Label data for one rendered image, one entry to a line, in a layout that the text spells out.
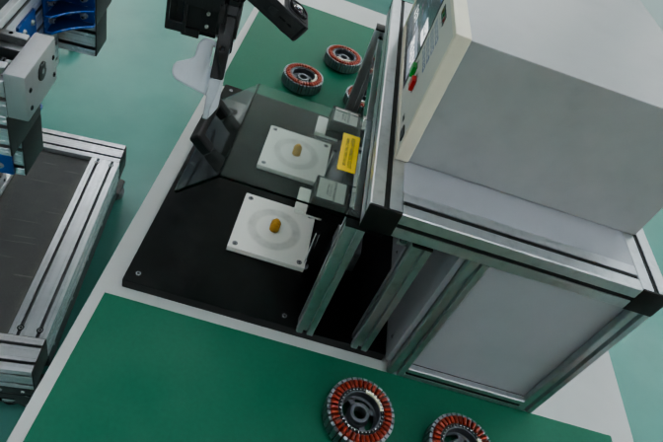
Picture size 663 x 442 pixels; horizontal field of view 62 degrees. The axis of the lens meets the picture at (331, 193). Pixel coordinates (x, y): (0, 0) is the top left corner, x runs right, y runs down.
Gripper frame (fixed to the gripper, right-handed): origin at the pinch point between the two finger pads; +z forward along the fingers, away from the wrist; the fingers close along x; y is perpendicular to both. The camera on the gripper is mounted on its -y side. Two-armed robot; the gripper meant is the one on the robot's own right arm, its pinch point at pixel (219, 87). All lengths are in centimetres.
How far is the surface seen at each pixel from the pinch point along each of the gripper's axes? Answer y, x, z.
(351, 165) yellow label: -21.3, -1.0, 8.7
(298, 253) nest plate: -20.1, -6.2, 37.1
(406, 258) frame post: -30.7, 11.7, 13.0
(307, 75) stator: -20, -70, 38
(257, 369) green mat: -15.0, 17.2, 40.2
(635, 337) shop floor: -184, -62, 115
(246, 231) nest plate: -9.6, -9.1, 37.1
